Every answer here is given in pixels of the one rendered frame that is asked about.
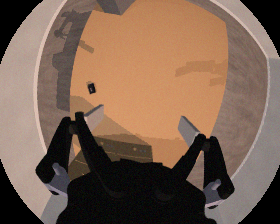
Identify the brown drawer front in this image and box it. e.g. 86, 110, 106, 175
75, 151, 115, 165
117, 142, 151, 159
115, 155, 151, 163
94, 137, 119, 154
68, 161, 90, 181

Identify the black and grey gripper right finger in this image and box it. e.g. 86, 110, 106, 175
154, 116, 235, 209

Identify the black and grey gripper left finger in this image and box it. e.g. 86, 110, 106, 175
35, 104, 129, 198

